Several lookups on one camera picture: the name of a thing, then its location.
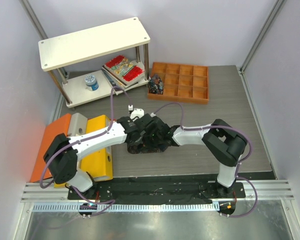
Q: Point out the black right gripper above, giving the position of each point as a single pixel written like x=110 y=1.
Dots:
x=147 y=136

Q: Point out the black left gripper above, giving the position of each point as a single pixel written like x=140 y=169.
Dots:
x=141 y=140

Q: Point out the brown blue-flowered tie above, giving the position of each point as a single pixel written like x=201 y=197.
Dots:
x=146 y=149

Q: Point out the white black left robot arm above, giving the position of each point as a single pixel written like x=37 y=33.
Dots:
x=64 y=153

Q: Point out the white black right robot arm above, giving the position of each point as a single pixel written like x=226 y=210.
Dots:
x=224 y=142

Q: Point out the yellow binder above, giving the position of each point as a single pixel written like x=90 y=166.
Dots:
x=100 y=163

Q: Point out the lower stacked books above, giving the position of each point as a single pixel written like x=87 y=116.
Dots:
x=114 y=83

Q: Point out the orange compartment tray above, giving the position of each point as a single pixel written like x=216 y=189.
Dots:
x=181 y=83

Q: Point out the grey binder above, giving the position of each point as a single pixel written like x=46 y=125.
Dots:
x=77 y=125

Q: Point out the red patterned book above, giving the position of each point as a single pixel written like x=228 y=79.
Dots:
x=124 y=71

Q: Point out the blue white jar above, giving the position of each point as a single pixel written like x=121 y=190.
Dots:
x=91 y=82

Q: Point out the white two-tier shelf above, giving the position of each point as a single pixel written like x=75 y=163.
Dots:
x=91 y=43

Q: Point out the orange binder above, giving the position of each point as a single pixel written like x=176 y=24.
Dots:
x=57 y=127

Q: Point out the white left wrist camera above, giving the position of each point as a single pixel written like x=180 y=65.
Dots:
x=135 y=112

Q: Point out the white slotted cable duct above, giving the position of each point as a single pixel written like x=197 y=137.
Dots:
x=120 y=208

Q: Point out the aluminium extrusion rail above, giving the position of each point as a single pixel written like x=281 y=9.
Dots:
x=265 y=189

